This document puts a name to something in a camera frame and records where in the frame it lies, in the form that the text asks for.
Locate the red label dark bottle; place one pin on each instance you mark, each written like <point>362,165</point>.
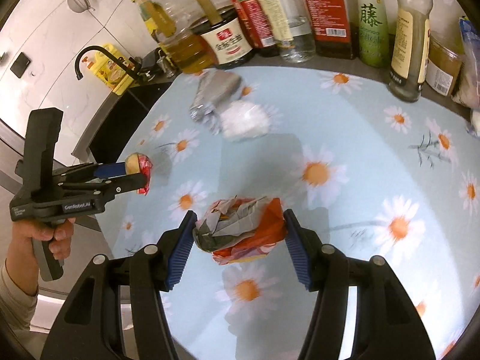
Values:
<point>332,28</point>

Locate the yellow detergent bottle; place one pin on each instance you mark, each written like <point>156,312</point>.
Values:
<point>105,70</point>

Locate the person left forearm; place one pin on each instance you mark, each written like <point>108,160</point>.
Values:
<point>17,305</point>

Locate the black wall outlet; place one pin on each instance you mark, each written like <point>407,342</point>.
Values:
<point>20,65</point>

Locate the yellow label oil bottle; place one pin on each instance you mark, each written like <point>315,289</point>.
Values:
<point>411,49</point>

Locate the orange paper wrapper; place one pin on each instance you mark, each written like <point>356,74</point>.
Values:
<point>241,229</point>

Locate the clear vinegar bottle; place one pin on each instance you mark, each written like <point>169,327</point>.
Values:
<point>291,29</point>

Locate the person left hand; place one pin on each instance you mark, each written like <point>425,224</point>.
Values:
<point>21,264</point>

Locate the silver foil bag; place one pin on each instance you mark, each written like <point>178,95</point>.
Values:
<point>216,89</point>

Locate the black faucet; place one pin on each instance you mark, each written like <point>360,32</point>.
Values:
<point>131,69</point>

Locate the small brown spice jar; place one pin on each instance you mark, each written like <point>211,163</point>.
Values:
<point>444,64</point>

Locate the clear plastic bag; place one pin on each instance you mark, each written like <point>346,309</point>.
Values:
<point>244,120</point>

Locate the large cooking oil bottle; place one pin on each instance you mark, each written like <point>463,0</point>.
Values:
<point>188,51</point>

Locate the dark soy sauce jug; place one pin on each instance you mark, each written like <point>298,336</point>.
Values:
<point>220,29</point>

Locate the green olive oil bottle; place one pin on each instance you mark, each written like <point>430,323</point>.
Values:
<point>157,21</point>

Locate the blue daisy tablecloth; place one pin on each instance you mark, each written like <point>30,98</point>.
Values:
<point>370,174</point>

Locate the black kitchen sink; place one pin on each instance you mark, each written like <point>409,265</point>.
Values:
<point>116,120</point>

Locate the blue snack bag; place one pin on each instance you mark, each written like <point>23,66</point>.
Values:
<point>467,93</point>

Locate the green label pepper oil bottle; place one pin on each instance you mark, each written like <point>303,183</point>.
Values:
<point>373,33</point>

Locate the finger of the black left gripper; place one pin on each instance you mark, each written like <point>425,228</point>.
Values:
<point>106,188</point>
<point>90,171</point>

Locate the red label sauce bottle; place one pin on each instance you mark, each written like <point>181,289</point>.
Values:
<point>257,27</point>

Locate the red yellow candy wrapper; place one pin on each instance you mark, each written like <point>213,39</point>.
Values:
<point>139,163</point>

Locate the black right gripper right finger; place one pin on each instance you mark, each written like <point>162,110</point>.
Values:
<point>387,325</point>

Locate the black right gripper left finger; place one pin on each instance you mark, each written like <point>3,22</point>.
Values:
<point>89,324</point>

